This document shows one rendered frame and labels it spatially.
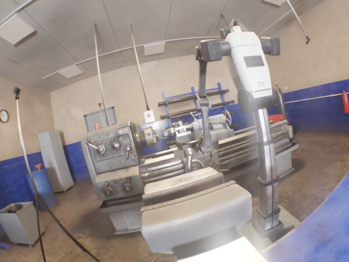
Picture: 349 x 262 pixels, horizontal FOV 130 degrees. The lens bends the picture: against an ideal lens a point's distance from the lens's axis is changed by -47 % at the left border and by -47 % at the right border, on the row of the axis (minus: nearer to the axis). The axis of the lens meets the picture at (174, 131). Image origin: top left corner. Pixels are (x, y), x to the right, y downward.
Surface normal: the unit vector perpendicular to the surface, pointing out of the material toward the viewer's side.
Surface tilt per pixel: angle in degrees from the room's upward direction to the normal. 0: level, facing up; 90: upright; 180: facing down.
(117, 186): 90
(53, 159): 90
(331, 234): 0
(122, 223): 90
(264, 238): 0
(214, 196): 0
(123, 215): 90
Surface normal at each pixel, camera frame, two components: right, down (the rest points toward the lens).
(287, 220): -0.23, -0.97
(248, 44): 0.00, 0.06
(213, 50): 0.11, 0.54
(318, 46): -0.96, 0.24
